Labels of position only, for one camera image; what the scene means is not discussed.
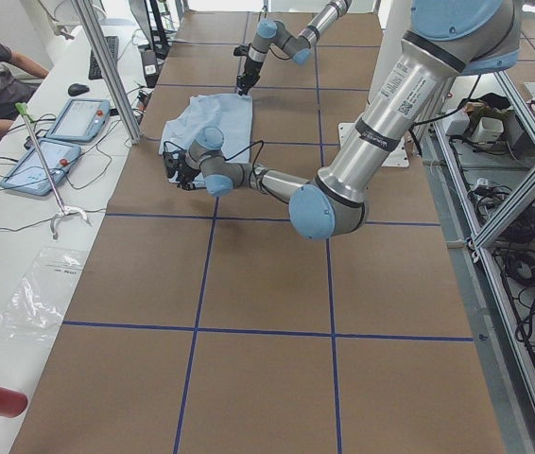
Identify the black computer mouse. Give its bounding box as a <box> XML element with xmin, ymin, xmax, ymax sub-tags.
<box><xmin>67</xmin><ymin>83</ymin><xmax>90</xmax><ymax>96</ymax></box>

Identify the reacher grabber tool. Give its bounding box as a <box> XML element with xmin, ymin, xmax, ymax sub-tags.
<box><xmin>15</xmin><ymin>102</ymin><xmax>91</xmax><ymax>240</ymax></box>

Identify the near teach pendant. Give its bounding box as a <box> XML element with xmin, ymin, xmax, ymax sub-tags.
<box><xmin>0</xmin><ymin>138</ymin><xmax>81</xmax><ymax>196</ymax></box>

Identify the far teach pendant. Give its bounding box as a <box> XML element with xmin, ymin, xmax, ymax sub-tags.
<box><xmin>44</xmin><ymin>97</ymin><xmax>111</xmax><ymax>144</ymax></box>

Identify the aluminium frame rail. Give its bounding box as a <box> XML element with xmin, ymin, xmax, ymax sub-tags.
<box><xmin>422</xmin><ymin>61</ymin><xmax>535</xmax><ymax>453</ymax></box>

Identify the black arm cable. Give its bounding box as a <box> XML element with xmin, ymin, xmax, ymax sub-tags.
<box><xmin>161</xmin><ymin>139</ymin><xmax>266</xmax><ymax>166</ymax></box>

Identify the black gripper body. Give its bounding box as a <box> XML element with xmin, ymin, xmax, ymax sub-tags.
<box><xmin>176</xmin><ymin>159</ymin><xmax>200</xmax><ymax>189</ymax></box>
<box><xmin>238</xmin><ymin>57</ymin><xmax>263</xmax><ymax>88</ymax></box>

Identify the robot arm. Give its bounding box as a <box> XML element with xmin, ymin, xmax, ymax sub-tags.
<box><xmin>163</xmin><ymin>1</ymin><xmax>523</xmax><ymax>239</ymax></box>
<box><xmin>233</xmin><ymin>0</ymin><xmax>352</xmax><ymax>96</ymax></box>

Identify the clear plastic bag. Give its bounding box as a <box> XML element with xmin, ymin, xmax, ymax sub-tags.
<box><xmin>0</xmin><ymin>247</ymin><xmax>89</xmax><ymax>347</ymax></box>

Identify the teach pendant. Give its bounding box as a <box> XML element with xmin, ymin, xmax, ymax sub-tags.
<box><xmin>44</xmin><ymin>97</ymin><xmax>111</xmax><ymax>144</ymax></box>
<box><xmin>0</xmin><ymin>138</ymin><xmax>81</xmax><ymax>196</ymax></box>

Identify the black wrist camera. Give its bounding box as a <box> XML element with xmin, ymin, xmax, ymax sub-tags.
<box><xmin>233</xmin><ymin>44</ymin><xmax>250</xmax><ymax>57</ymax></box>
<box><xmin>162</xmin><ymin>151</ymin><xmax>181</xmax><ymax>179</ymax></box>

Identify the light blue button-up shirt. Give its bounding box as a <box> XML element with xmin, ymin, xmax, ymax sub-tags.
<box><xmin>159</xmin><ymin>94</ymin><xmax>253</xmax><ymax>164</ymax></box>

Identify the grey aluminium post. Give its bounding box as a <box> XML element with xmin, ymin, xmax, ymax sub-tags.
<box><xmin>72</xmin><ymin>0</ymin><xmax>142</xmax><ymax>145</ymax></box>

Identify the black keyboard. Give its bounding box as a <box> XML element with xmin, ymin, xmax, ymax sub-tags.
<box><xmin>87</xmin><ymin>35</ymin><xmax>120</xmax><ymax>80</ymax></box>

